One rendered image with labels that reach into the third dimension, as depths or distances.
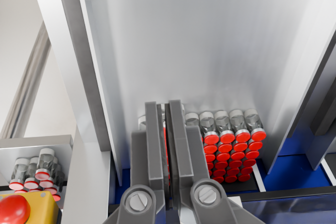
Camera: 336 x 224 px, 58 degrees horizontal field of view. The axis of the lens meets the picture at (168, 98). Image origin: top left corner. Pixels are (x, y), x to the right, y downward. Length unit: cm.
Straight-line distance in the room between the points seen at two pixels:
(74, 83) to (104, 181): 15
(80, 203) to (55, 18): 24
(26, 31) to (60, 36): 111
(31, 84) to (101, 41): 53
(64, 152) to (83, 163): 6
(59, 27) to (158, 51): 11
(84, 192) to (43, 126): 145
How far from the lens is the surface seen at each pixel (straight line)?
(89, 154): 48
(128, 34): 35
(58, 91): 166
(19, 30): 148
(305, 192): 48
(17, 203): 43
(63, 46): 37
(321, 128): 53
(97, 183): 45
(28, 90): 86
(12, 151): 54
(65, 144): 51
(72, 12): 32
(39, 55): 96
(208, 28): 36
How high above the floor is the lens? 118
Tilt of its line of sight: 45 degrees down
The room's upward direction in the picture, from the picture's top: 173 degrees clockwise
